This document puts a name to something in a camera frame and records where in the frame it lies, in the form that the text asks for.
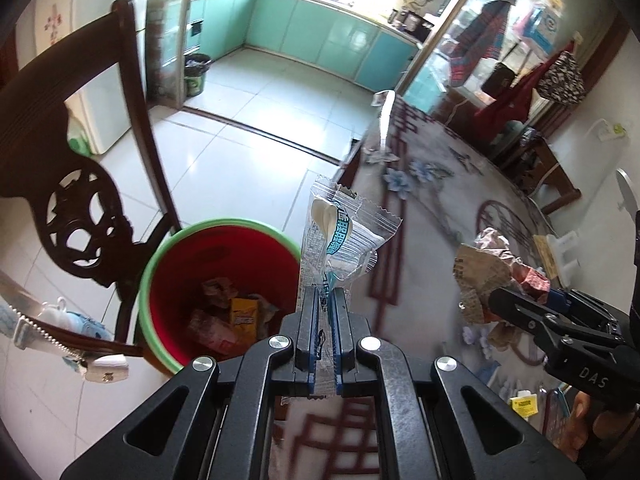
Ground black shoulder bag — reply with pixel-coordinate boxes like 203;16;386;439
482;62;516;96

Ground crumpled white paper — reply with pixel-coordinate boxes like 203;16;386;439
462;325;496;356

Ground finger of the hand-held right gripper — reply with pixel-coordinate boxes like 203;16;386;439
487;286;624;357
546;287;627;334

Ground blue cartoon hanging bag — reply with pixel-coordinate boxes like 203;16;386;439
522;2;563;53

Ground lettered fabric bag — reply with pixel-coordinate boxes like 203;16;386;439
537;52;586;107

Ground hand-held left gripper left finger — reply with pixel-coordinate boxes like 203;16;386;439
60;285;322;480

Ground green kitchen bin black bag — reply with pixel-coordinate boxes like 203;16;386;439
184;53;212;97

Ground teal base cabinets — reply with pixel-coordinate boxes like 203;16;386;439
185;0;421;92

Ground white refrigerator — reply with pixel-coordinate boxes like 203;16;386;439
15;0;151;156

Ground white and blue fabric item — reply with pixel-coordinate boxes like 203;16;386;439
37;297;116;346

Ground plaid towel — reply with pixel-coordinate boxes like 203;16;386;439
450;0;521;91

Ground red bucket green rim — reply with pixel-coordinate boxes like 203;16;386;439
139;218;303;375

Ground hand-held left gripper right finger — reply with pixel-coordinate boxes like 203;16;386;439
330;285;586;480

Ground pink wrapper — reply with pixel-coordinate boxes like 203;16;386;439
510;262;551;306

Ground brown printed packet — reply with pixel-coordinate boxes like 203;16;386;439
454;242;516;326

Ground white desk lamp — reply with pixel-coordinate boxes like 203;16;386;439
547;169;640;283

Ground carved dark wooden chair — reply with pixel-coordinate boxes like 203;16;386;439
0;0;183;361

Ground crumpled silver wrapper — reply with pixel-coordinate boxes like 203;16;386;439
472;227;521;261

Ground white cable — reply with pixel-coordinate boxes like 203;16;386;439
530;119;608;201

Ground glass sliding door panel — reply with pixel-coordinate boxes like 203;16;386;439
400;0;626;126
145;0;198;111

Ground crumpled brown wrapper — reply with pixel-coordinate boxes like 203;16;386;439
201;278;238;306

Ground dark red garment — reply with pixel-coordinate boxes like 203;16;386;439
472;42;573;133

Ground clear blue-label wrapper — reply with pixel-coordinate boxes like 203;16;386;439
280;174;403;403

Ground person's right hand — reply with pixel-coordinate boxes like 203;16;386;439
572;391;640;467

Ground floral printed tablecloth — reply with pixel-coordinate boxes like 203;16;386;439
270;95;626;480

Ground red snack wrapper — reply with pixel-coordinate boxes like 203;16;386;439
186;309;238;348

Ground white power strip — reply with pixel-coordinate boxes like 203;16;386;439
597;122;628;142

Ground yellow card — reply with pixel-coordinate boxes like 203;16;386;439
509;394;538;418

